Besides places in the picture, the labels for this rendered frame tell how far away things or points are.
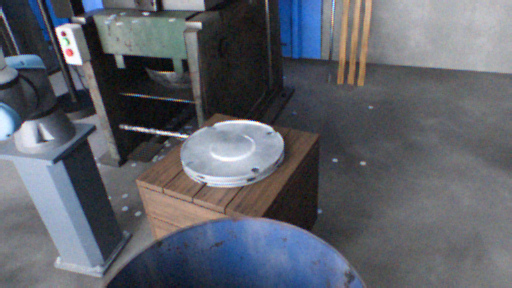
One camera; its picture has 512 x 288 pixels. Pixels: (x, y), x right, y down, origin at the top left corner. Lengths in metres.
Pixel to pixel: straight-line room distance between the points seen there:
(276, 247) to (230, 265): 0.11
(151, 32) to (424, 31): 1.72
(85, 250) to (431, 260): 1.06
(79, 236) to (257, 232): 0.68
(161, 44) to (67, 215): 0.65
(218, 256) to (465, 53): 2.19
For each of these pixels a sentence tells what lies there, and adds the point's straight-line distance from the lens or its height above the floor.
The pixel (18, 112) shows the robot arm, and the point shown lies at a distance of 0.97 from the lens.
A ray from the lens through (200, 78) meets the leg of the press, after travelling 1.34.
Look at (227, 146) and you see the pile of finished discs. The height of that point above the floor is 0.38.
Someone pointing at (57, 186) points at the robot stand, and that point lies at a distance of 1.16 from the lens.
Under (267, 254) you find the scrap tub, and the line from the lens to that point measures 0.76.
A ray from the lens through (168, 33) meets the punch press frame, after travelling 1.41.
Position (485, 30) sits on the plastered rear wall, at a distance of 2.64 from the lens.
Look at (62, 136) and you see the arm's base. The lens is 1.12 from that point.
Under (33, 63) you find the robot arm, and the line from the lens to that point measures 1.07.
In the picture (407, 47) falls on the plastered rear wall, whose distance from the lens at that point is 2.65.
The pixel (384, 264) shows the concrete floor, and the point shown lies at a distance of 1.28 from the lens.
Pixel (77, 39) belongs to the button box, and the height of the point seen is 0.58.
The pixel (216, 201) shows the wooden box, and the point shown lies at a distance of 0.95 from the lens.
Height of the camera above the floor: 0.97
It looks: 33 degrees down
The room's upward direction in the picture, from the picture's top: 4 degrees counter-clockwise
